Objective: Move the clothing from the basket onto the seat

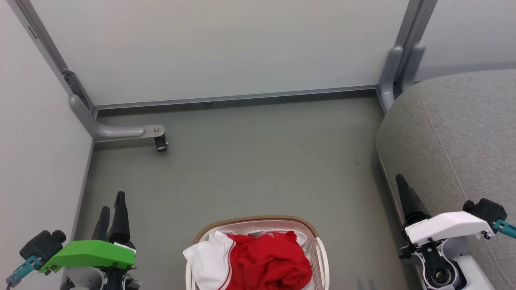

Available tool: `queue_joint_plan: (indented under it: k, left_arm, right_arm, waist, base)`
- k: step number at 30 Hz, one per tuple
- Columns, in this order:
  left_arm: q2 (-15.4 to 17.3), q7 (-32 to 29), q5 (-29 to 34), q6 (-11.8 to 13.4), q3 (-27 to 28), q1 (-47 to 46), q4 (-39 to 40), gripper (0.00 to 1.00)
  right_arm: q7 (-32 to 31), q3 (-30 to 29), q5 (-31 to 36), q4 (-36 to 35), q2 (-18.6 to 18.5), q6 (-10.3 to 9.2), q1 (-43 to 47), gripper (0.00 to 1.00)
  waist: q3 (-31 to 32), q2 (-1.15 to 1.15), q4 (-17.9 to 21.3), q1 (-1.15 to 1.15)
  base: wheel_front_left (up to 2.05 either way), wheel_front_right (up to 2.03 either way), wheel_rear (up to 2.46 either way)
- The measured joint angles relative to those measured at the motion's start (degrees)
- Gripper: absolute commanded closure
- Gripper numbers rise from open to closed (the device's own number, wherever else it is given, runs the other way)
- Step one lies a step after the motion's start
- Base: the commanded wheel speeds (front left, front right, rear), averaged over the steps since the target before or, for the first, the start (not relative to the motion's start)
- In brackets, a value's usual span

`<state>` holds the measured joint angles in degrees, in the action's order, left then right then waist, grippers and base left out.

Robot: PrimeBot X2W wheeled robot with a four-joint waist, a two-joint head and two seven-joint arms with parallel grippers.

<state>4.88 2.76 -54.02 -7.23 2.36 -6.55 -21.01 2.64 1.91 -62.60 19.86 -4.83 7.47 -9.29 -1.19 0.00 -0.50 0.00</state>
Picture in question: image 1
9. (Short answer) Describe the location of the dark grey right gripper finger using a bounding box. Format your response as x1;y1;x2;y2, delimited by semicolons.
395;174;432;227

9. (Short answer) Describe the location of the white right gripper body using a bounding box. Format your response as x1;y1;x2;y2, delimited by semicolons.
404;211;495;247

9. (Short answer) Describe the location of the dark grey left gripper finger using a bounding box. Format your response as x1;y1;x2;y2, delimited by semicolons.
92;206;110;241
106;191;136;250

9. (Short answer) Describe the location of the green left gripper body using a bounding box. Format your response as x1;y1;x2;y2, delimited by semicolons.
39;240;136;275

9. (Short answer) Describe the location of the grey fabric sofa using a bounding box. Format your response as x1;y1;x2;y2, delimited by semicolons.
376;68;516;290

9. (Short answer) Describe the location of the white garment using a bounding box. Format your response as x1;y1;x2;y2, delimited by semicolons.
182;230;237;290

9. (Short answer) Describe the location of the grey partition foot tube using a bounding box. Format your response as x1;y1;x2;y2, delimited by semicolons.
69;94;165;142

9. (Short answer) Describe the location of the white laundry basket brown rim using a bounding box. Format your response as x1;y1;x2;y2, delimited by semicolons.
185;215;330;290

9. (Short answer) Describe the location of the teal right camera cable plug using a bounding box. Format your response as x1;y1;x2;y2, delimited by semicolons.
493;219;516;240

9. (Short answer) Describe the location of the teal camera cable plug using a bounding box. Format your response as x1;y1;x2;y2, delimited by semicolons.
493;219;516;240
6;255;42;285

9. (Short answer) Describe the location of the teal left camera cable plug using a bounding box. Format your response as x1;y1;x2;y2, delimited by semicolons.
6;255;42;285

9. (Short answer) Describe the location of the grey partition post double foot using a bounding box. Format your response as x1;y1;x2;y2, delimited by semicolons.
376;0;439;114

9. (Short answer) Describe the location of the grey partition bottom rail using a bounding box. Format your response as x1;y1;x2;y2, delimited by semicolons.
94;85;379;110

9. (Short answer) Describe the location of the grey partition post slanted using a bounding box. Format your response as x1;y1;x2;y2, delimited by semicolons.
7;0;98;118

